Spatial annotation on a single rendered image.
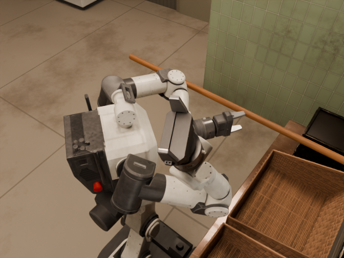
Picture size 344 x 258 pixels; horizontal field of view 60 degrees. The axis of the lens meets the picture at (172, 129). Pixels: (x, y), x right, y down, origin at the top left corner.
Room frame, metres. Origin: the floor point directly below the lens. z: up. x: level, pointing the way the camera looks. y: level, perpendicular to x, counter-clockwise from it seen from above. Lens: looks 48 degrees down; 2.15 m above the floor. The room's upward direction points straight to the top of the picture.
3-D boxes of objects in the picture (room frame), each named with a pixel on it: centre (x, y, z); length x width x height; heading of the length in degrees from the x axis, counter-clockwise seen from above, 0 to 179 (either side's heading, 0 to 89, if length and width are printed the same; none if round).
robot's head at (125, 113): (0.70, 0.16, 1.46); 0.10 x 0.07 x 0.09; 17
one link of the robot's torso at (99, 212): (0.65, 0.22, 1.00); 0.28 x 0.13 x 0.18; 142
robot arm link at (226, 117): (0.81, -0.17, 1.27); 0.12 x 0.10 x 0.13; 107
